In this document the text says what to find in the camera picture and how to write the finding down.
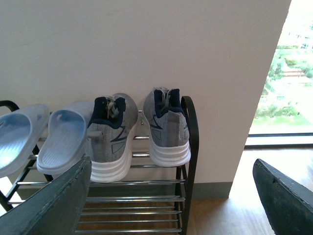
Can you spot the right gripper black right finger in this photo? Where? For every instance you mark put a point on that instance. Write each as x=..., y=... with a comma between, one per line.
x=287, y=204

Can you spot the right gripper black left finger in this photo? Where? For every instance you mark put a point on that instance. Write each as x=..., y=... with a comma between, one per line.
x=53, y=210

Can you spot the light blue rubber slipper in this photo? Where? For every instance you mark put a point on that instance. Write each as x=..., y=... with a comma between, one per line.
x=20, y=131

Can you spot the grey knit sneaker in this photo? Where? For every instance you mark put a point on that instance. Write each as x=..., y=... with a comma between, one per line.
x=110, y=132
x=168, y=130

